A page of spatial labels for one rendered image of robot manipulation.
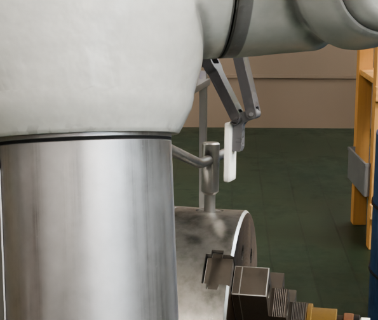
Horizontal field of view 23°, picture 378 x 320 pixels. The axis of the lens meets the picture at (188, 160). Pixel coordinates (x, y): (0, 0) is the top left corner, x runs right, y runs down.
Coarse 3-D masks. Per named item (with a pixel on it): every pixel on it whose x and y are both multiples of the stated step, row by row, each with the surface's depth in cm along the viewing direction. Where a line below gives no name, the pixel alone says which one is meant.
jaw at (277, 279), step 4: (272, 272) 127; (272, 276) 126; (276, 276) 126; (280, 276) 126; (284, 276) 126; (272, 280) 125; (276, 280) 125; (280, 280) 125; (284, 280) 127; (272, 284) 124; (276, 284) 124; (280, 284) 124; (284, 284) 127; (292, 292) 122; (296, 292) 122; (292, 296) 121; (296, 296) 122; (292, 300) 120; (296, 300) 123
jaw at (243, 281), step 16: (208, 272) 105; (224, 272) 104; (240, 272) 106; (256, 272) 105; (208, 288) 103; (240, 288) 104; (256, 288) 104; (272, 288) 109; (240, 304) 106; (256, 304) 105; (272, 304) 108; (288, 304) 110; (304, 304) 111
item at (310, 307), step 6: (312, 306) 113; (312, 312) 113; (318, 312) 112; (324, 312) 112; (330, 312) 112; (336, 312) 112; (306, 318) 111; (312, 318) 112; (318, 318) 112; (324, 318) 111; (330, 318) 111; (336, 318) 111; (342, 318) 112; (348, 318) 112; (354, 318) 112
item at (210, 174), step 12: (204, 144) 113; (216, 144) 113; (216, 156) 113; (204, 168) 113; (216, 168) 113; (204, 180) 113; (216, 180) 113; (204, 192) 114; (216, 192) 114; (204, 204) 114
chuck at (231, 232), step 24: (192, 216) 112; (216, 216) 112; (240, 216) 112; (192, 240) 107; (216, 240) 107; (240, 240) 110; (192, 264) 105; (240, 264) 111; (192, 288) 103; (192, 312) 102; (216, 312) 101
